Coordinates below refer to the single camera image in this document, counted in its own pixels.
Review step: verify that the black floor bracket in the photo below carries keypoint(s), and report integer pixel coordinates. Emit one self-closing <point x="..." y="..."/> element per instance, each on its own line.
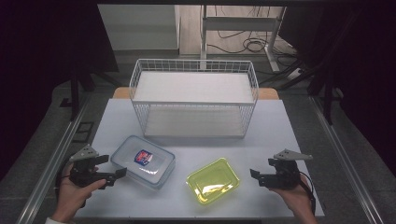
<point x="83" y="132"/>

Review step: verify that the wooden table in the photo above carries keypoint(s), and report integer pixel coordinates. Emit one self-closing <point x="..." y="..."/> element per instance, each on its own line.
<point x="120" y="92"/>

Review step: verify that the clear lidded food container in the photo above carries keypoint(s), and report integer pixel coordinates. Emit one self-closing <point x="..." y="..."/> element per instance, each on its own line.
<point x="143" y="161"/>

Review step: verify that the white cabinet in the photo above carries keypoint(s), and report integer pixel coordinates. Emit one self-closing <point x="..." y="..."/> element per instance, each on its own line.
<point x="140" y="28"/>

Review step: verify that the dark curtain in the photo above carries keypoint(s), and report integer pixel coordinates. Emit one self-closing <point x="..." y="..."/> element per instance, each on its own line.
<point x="37" y="62"/>
<point x="367" y="77"/>

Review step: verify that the yellow-green plastic container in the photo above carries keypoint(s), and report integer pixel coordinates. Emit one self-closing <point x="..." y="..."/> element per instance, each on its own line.
<point x="213" y="181"/>

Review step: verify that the black stand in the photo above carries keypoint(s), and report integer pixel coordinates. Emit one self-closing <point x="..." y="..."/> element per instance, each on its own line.
<point x="327" y="77"/>
<point x="74" y="90"/>

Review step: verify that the person's left hand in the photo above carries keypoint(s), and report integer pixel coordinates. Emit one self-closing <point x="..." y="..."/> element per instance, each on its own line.
<point x="73" y="196"/>

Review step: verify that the white metal desk frame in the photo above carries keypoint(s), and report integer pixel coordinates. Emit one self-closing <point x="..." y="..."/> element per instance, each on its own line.
<point x="239" y="23"/>

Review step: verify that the person's right hand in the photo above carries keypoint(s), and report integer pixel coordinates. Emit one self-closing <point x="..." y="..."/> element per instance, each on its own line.
<point x="295" y="196"/>

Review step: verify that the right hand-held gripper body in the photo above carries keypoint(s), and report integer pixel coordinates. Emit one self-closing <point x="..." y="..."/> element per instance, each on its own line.
<point x="285" y="174"/>

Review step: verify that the white power strip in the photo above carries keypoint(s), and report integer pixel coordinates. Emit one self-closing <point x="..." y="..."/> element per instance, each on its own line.
<point x="295" y="74"/>

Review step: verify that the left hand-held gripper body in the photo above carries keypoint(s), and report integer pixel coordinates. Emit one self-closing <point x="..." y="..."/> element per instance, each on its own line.
<point x="83" y="169"/>

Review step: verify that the metal rail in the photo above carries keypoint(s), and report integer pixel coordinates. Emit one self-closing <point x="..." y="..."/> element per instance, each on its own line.
<point x="53" y="158"/>
<point x="345" y="158"/>

